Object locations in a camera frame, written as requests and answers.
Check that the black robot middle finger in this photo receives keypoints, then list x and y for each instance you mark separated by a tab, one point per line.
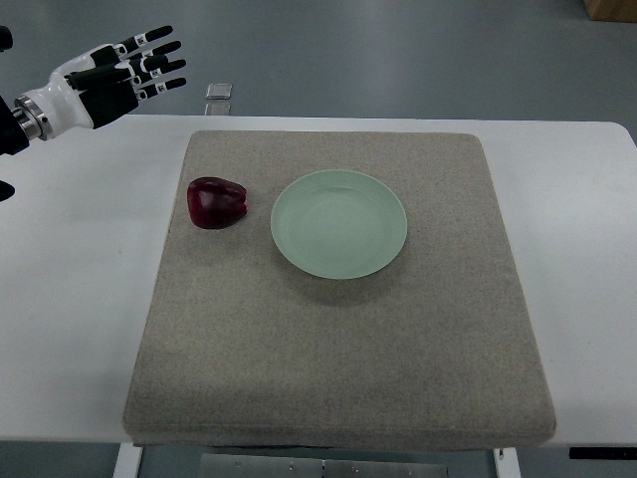
155	67

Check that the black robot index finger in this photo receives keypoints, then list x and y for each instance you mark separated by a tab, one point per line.
153	90

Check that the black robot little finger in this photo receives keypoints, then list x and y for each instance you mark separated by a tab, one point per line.
135	42

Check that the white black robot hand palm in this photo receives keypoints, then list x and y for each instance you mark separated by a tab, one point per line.
48	112

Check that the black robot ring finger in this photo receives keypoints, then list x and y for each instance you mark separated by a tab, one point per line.
142	51

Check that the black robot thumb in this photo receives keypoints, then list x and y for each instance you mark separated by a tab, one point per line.
97	77

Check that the dark red apple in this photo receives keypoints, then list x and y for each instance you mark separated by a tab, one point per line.
216	203

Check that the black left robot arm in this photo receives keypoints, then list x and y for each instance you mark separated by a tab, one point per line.
13	138

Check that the silver floor socket plate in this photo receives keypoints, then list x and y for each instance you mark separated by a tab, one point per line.
219	92

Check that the light green plate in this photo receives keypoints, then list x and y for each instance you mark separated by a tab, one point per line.
339	224

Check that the beige fabric mat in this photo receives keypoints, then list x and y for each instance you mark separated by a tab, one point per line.
433	352

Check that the cardboard box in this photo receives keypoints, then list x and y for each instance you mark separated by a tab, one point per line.
612	10

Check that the black table control panel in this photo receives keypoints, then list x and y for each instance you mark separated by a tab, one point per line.
603	453

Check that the white table leg frame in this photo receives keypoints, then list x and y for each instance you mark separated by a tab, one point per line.
128	461

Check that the grey metal base plate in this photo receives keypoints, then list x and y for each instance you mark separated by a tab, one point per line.
227	466

